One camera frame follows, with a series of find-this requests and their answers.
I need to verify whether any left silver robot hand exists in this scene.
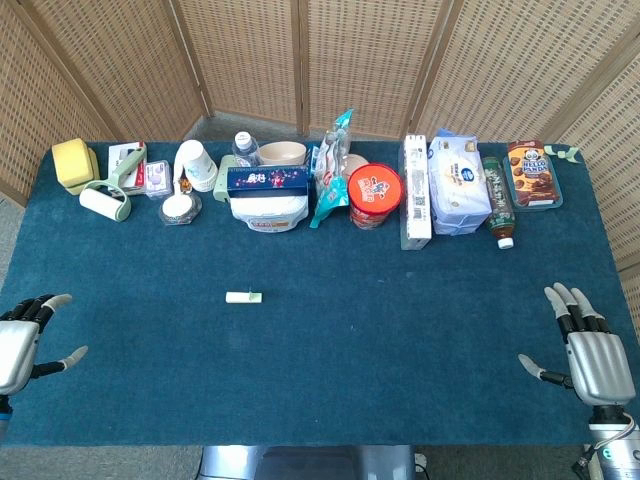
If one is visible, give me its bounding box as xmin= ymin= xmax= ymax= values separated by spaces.
xmin=0 ymin=293 xmax=89 ymax=396

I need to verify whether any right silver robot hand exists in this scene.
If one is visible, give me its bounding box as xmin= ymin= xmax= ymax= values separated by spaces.
xmin=517 ymin=282 xmax=637 ymax=406

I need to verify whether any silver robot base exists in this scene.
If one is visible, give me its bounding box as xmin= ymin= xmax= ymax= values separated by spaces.
xmin=197 ymin=444 xmax=416 ymax=480

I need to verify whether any green lint roller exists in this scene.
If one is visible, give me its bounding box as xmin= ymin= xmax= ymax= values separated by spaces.
xmin=78 ymin=144 xmax=149 ymax=223

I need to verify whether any green tea bottle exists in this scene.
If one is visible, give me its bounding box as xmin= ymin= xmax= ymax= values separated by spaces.
xmin=481 ymin=156 xmax=517 ymax=250

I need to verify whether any yellow sponge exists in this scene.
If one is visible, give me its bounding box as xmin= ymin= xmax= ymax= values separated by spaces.
xmin=51 ymin=138 xmax=94 ymax=188

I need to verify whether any Hello Panda biscuit box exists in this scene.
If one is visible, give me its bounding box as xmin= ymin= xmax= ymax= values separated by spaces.
xmin=507 ymin=139 xmax=560 ymax=207

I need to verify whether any small round glass jar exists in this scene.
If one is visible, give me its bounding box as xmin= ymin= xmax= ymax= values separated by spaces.
xmin=158 ymin=192 xmax=204 ymax=226

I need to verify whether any green paper strip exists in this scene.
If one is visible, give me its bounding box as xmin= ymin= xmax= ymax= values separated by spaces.
xmin=543 ymin=144 xmax=582 ymax=164

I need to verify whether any clear purple plastic box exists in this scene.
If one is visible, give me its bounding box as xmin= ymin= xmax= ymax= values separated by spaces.
xmin=144 ymin=159 xmax=174 ymax=201

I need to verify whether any white and red carton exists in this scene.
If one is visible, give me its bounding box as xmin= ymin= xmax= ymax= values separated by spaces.
xmin=107 ymin=141 xmax=149 ymax=196

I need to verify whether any white blue tissue pack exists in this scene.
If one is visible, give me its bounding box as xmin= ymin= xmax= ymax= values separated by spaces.
xmin=428 ymin=128 xmax=493 ymax=236

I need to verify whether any white long box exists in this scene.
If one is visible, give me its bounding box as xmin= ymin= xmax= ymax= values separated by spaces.
xmin=399 ymin=133 xmax=433 ymax=251

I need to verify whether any stack of white paper cups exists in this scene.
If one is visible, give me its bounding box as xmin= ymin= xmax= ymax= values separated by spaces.
xmin=173 ymin=139 xmax=220 ymax=194

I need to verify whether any pale green holder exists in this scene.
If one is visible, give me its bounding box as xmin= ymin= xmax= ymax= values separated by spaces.
xmin=212 ymin=154 xmax=239 ymax=203

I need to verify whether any blue table cloth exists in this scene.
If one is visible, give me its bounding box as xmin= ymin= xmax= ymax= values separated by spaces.
xmin=0 ymin=141 xmax=640 ymax=447

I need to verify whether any red lidded can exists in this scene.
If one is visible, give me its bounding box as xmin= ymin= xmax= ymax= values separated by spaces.
xmin=347 ymin=163 xmax=404 ymax=230

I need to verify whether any white round tub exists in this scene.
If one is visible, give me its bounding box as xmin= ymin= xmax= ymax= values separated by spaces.
xmin=229 ymin=194 xmax=310 ymax=234

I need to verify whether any dark blue long box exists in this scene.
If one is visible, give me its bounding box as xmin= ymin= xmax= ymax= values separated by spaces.
xmin=226 ymin=165 xmax=310 ymax=200

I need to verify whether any clear water bottle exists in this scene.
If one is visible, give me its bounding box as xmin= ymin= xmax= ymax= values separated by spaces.
xmin=231 ymin=131 xmax=262 ymax=169

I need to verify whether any beige round container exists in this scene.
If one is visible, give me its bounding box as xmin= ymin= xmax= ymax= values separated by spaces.
xmin=342 ymin=153 xmax=371 ymax=184

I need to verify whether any teal snack bag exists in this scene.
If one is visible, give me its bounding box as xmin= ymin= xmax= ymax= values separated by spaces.
xmin=308 ymin=108 xmax=355 ymax=230

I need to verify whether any beige bowl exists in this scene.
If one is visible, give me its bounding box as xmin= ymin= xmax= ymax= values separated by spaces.
xmin=257 ymin=141 xmax=307 ymax=168

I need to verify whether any woven rattan folding screen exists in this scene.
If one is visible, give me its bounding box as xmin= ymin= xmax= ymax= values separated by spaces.
xmin=0 ymin=0 xmax=640 ymax=274

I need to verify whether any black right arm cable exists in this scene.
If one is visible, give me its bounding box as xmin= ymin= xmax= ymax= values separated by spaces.
xmin=572 ymin=422 xmax=640 ymax=476

